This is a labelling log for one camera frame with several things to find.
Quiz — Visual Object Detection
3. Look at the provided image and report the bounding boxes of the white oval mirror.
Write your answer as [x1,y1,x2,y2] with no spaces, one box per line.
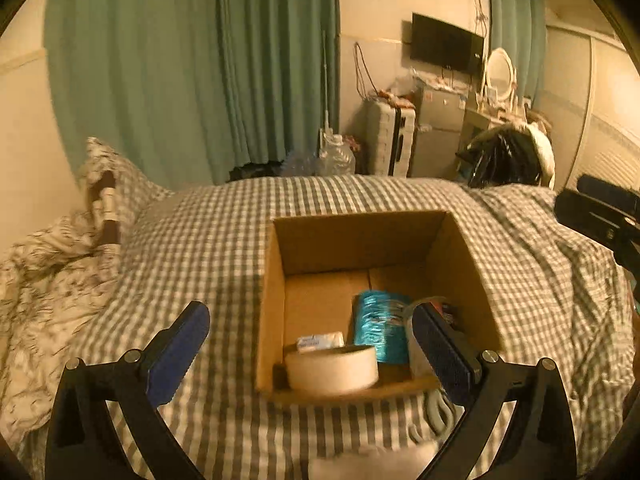
[481,48,516,105]

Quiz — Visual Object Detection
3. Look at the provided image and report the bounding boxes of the black wall cable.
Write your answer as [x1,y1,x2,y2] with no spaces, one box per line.
[353,41,382,100]

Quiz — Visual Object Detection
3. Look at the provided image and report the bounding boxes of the clear water jug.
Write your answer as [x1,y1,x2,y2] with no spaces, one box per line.
[317,129,356,177]

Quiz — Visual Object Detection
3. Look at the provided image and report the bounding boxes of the grey mini fridge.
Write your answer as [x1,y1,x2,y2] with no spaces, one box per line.
[409,85,469,179]

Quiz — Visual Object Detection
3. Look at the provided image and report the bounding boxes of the white floral duvet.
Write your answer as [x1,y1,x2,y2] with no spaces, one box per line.
[0,215,123,443]

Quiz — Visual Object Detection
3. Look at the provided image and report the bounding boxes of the small white box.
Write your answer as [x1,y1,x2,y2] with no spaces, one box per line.
[296,331,346,353]

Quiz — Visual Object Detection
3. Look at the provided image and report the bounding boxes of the wide green curtain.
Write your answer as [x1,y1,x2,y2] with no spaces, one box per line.
[44,0,342,187]

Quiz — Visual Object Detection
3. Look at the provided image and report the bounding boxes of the black plastic bag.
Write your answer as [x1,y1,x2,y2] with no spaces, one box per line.
[455,126,544,189]

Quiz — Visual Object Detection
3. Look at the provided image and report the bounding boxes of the clear crumpled plastic bag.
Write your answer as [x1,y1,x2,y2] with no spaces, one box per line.
[281,152,321,177]

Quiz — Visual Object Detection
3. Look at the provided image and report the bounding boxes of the dark red packet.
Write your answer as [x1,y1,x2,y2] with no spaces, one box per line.
[431,298,464,333]

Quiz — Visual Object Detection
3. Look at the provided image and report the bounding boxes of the brown cardboard box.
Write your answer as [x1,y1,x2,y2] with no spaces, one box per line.
[255,210,502,403]

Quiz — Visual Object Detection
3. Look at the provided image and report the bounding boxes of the white cloth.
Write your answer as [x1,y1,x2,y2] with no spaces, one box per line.
[519,121,557,190]

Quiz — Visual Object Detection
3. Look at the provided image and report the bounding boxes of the white suitcase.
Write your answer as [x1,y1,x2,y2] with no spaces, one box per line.
[366,100,417,177]

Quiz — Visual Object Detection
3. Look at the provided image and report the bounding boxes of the checked pillow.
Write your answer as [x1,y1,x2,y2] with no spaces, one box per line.
[82,136,176,241]

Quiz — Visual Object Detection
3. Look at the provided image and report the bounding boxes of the dark cloth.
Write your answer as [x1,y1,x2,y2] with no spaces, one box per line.
[229,160,286,183]

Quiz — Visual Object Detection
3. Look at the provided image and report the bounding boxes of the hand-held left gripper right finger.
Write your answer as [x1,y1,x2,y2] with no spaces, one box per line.
[410,304,579,480]

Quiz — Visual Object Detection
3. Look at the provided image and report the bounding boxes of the beige masking tape roll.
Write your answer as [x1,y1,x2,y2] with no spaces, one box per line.
[284,344,379,394]

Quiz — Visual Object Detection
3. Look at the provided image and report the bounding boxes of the black wall television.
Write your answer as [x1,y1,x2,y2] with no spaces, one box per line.
[411,12,485,75]

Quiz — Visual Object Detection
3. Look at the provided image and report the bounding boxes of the white pole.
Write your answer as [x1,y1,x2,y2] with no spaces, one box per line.
[321,30,334,135]

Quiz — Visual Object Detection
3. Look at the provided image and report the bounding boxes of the narrow green curtain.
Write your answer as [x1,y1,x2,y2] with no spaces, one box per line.
[486,0,547,113]

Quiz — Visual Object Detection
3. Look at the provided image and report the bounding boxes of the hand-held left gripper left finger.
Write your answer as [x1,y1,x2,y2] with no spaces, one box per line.
[45,301,211,480]

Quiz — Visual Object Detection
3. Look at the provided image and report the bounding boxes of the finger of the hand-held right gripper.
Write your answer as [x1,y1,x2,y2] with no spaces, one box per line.
[576,174,640,207]
[554,189,640,261]

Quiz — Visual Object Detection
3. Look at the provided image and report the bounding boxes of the white sliding wardrobe door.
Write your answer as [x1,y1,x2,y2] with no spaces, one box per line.
[544,24,640,196]

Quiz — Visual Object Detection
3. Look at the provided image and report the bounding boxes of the blue twine spool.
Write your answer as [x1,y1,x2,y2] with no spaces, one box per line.
[353,290,412,365]

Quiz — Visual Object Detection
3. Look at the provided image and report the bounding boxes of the white vanity table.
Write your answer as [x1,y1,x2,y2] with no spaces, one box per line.
[462,106,507,153]

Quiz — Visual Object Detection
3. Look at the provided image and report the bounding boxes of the brown striped cushion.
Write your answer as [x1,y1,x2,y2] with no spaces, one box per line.
[86,171,122,247]

